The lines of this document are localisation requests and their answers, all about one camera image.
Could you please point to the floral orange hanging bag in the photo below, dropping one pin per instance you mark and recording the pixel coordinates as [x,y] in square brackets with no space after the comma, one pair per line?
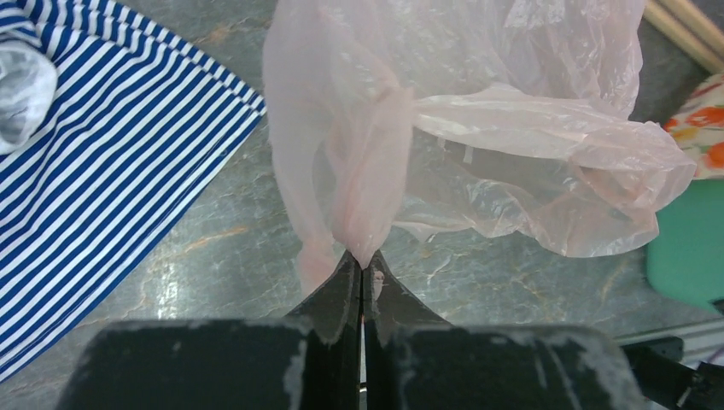
[697,128]

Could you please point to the blue white striped cloth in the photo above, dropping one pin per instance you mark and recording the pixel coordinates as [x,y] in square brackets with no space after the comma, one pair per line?
[139,122]

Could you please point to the pink translucent trash bag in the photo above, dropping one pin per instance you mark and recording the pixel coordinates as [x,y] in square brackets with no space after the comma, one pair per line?
[438,116]

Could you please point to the green plastic trash bin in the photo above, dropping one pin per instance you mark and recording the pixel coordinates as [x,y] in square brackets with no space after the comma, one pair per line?
[685,261]

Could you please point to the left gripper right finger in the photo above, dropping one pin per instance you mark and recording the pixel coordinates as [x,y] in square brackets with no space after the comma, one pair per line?
[417,360]

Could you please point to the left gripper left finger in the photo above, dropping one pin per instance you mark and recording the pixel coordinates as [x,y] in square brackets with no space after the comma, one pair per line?
[306,359]

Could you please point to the wooden clothes rack frame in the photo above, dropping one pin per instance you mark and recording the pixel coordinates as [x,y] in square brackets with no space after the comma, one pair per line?
[690,29]

